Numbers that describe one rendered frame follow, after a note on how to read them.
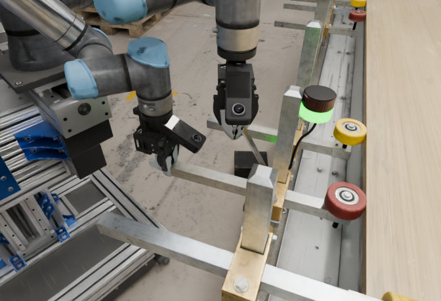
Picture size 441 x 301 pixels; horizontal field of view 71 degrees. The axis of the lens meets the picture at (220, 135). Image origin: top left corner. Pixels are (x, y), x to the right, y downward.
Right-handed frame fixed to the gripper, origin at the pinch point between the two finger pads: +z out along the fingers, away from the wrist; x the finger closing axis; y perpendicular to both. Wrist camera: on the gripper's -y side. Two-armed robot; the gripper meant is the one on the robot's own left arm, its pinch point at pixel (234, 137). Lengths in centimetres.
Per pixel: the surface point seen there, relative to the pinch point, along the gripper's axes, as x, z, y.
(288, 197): -12.2, 12.7, -6.5
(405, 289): -26.8, 8.4, -28.9
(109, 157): 76, 100, 98
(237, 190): -0.8, 14.3, -2.9
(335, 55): -66, 39, 119
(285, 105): -9.4, -9.4, -1.6
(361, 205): -25.5, 8.0, -12.4
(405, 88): -57, 10, 34
